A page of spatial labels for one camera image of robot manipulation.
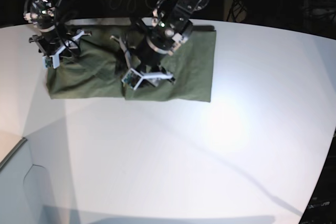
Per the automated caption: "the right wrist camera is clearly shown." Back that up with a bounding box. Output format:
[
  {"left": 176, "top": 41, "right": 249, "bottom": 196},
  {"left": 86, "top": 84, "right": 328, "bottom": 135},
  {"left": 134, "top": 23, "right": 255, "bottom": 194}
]
[{"left": 43, "top": 55, "right": 60, "bottom": 69}]

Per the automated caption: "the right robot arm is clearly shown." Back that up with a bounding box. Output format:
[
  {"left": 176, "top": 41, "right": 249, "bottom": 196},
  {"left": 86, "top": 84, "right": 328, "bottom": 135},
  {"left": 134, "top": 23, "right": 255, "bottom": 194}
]
[{"left": 23, "top": 0, "right": 92, "bottom": 69}]

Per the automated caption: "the green t-shirt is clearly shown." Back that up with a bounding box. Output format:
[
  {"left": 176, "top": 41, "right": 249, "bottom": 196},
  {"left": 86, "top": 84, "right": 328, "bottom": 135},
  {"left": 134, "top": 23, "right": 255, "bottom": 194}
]
[{"left": 46, "top": 26, "right": 216, "bottom": 102}]

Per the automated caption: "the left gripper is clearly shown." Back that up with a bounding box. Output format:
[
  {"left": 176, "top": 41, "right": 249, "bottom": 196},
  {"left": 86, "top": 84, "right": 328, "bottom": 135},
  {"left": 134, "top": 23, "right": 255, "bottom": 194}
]
[{"left": 110, "top": 35, "right": 175, "bottom": 87}]

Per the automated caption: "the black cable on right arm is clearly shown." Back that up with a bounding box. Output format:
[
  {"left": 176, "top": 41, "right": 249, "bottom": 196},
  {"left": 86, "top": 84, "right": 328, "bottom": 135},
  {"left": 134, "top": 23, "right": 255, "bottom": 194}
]
[{"left": 52, "top": 3, "right": 82, "bottom": 59}]

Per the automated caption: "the white table extension panel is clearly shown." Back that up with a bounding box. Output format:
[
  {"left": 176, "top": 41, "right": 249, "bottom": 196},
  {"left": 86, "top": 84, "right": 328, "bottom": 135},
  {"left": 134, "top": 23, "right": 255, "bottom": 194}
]
[{"left": 1, "top": 138, "right": 81, "bottom": 223}]

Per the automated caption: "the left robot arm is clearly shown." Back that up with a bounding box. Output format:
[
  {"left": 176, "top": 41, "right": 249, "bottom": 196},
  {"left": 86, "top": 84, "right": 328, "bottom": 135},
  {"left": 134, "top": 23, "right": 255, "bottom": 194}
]
[{"left": 111, "top": 0, "right": 209, "bottom": 90}]

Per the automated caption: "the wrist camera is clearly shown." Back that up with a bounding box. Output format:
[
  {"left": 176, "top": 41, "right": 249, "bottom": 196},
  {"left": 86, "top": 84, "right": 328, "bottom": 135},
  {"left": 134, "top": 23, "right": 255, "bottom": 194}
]
[
  {"left": 121, "top": 68, "right": 143, "bottom": 90},
  {"left": 43, "top": 55, "right": 60, "bottom": 69}
]

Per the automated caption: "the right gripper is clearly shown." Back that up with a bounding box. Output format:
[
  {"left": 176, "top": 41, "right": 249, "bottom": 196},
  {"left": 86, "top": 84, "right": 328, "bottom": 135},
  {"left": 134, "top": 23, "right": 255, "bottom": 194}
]
[{"left": 28, "top": 29, "right": 92, "bottom": 58}]

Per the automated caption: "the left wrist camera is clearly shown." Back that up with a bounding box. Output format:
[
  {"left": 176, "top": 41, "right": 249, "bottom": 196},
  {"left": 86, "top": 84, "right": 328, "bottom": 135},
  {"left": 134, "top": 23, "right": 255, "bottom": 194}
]
[{"left": 121, "top": 68, "right": 143, "bottom": 90}]

